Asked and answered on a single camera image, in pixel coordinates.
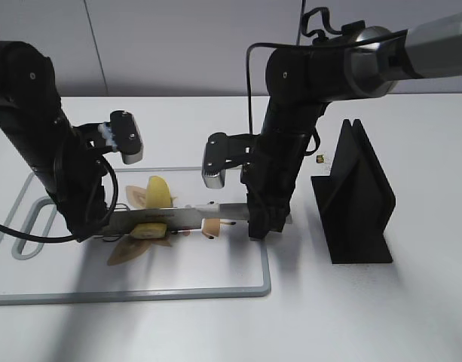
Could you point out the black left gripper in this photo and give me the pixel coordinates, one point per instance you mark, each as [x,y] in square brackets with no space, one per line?
[78,169]

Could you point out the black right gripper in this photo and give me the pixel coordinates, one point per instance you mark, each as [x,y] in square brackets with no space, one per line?
[270,180]

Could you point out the white-handled kitchen knife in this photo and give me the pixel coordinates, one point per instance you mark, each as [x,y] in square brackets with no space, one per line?
[122,222]

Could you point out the yellow banana piece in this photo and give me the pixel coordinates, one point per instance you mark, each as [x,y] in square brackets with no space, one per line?
[157,194]

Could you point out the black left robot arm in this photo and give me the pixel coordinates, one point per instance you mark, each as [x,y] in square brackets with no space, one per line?
[32,118]

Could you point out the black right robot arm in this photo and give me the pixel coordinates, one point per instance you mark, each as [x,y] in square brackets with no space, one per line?
[352,63]

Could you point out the white grey-rimmed deer cutting board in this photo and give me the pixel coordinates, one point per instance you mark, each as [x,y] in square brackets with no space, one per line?
[195,266]

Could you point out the black knife stand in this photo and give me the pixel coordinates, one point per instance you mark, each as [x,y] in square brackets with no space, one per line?
[355,200]

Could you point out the silver-black right wrist camera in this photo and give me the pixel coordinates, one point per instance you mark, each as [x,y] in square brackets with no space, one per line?
[224,152]

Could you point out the silver-black wrist camera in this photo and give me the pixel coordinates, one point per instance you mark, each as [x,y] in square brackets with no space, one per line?
[224,152]
[121,134]

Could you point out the silver-black left wrist camera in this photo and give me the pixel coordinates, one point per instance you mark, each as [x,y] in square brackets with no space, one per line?
[121,134]

